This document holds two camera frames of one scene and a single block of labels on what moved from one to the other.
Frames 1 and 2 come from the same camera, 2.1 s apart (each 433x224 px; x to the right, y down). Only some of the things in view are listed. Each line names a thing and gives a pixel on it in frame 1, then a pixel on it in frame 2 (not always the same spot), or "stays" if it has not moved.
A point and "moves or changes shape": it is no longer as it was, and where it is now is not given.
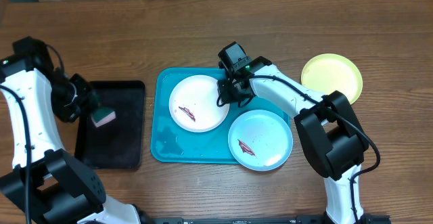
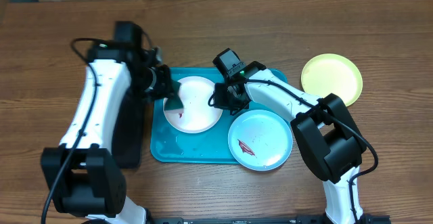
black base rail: [293, 219] stays
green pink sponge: [101, 116] moves or changes shape
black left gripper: [86, 103] to [165, 88]
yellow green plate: [328, 73] stays
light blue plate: [260, 140] stays
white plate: [193, 104] stays
